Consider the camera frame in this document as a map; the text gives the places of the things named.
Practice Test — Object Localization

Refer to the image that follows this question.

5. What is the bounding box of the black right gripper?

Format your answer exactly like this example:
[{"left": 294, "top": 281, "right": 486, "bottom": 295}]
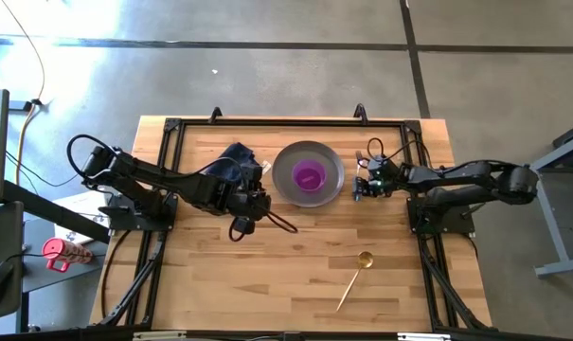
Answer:
[{"left": 353, "top": 156, "right": 403, "bottom": 201}]

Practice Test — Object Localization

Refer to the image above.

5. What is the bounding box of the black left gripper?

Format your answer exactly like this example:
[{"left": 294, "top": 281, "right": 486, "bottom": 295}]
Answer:
[{"left": 228, "top": 163, "right": 299, "bottom": 235}]

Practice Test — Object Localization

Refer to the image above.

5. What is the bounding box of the purple cup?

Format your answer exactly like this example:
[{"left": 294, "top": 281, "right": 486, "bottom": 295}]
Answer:
[{"left": 292, "top": 159, "right": 328, "bottom": 193}]

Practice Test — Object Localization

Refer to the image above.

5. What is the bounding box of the gold metal spoon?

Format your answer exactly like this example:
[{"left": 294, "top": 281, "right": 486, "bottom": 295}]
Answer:
[{"left": 335, "top": 250, "right": 375, "bottom": 314}]

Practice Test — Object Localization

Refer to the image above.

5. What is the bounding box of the grey round metal plate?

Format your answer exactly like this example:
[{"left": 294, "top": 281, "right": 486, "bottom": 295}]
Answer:
[{"left": 271, "top": 140, "right": 347, "bottom": 208}]

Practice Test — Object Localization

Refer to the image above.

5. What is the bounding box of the navy blue cloth napkin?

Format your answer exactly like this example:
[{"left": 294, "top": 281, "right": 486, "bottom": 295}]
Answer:
[{"left": 214, "top": 141, "right": 273, "bottom": 186}]

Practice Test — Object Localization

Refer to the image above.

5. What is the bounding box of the white printed box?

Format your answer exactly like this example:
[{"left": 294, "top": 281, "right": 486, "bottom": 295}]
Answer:
[{"left": 53, "top": 188, "right": 115, "bottom": 245}]

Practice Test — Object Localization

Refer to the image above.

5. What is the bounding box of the grey metal cart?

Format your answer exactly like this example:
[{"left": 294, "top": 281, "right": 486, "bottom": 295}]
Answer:
[{"left": 506, "top": 117, "right": 573, "bottom": 278}]

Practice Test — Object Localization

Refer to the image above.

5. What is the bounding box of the pink water bottle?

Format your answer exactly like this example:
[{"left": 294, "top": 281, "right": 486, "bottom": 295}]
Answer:
[{"left": 42, "top": 237, "right": 94, "bottom": 274}]

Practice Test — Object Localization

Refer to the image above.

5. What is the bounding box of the black desk beam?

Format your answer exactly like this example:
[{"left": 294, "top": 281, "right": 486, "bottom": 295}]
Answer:
[{"left": 1, "top": 179, "right": 112, "bottom": 245}]

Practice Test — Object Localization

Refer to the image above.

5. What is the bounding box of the dark grey desk top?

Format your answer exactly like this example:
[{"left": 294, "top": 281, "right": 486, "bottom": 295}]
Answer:
[{"left": 20, "top": 215, "right": 108, "bottom": 332}]

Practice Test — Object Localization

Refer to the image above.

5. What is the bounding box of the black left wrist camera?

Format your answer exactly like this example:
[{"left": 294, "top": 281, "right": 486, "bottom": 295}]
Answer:
[{"left": 231, "top": 215, "right": 258, "bottom": 237}]

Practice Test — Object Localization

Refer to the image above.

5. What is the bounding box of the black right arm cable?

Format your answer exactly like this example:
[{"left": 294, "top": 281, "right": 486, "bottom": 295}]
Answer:
[{"left": 366, "top": 136, "right": 432, "bottom": 165}]

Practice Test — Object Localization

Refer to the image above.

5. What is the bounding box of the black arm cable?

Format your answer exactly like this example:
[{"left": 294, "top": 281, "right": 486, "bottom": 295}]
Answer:
[
  {"left": 66, "top": 134, "right": 121, "bottom": 180},
  {"left": 366, "top": 136, "right": 432, "bottom": 165}
]

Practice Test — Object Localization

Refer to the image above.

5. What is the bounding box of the black aluminium table frame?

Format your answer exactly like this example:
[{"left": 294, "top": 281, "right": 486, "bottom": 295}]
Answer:
[{"left": 89, "top": 116, "right": 493, "bottom": 332}]

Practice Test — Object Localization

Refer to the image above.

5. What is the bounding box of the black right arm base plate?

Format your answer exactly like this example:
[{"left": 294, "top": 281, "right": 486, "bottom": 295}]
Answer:
[{"left": 406, "top": 196, "right": 476, "bottom": 236}]

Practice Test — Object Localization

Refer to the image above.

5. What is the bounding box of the black lever handle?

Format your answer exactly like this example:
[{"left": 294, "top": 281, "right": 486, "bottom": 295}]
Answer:
[{"left": 461, "top": 202, "right": 487, "bottom": 218}]

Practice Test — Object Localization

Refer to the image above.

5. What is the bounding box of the silver metal bracket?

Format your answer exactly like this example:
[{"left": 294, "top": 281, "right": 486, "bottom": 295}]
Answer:
[
  {"left": 133, "top": 331, "right": 188, "bottom": 341},
  {"left": 397, "top": 332, "right": 453, "bottom": 341}
]

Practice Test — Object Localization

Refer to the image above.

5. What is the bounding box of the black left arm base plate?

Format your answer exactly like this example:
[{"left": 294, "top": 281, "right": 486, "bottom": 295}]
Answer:
[{"left": 98, "top": 191, "right": 179, "bottom": 233}]

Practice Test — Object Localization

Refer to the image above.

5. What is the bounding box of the dark brown cable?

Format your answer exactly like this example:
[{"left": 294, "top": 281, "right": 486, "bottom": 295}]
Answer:
[{"left": 99, "top": 229, "right": 132, "bottom": 319}]

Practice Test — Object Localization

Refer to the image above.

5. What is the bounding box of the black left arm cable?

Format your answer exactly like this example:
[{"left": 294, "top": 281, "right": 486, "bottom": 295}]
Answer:
[{"left": 66, "top": 134, "right": 121, "bottom": 180}]

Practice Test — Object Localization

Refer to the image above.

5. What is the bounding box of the yellow cable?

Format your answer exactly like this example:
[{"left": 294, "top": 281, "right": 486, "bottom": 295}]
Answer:
[{"left": 0, "top": 0, "right": 46, "bottom": 186}]

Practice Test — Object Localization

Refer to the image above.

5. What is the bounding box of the black cable holder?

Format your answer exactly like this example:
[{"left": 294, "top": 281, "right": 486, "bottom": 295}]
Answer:
[{"left": 9, "top": 98, "right": 45, "bottom": 113}]

